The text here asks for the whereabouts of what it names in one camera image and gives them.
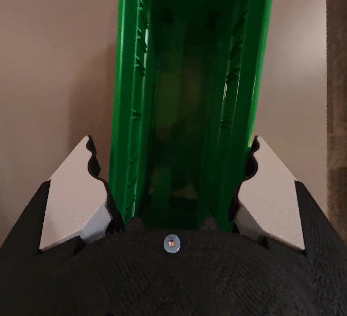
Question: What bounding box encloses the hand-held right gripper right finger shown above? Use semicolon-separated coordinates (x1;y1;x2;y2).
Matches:
228;135;305;252

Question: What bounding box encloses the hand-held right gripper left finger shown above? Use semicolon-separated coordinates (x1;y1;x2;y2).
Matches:
39;135;126;251

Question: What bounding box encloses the stack of nested green bins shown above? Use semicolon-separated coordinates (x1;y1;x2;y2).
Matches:
108;0;277;232

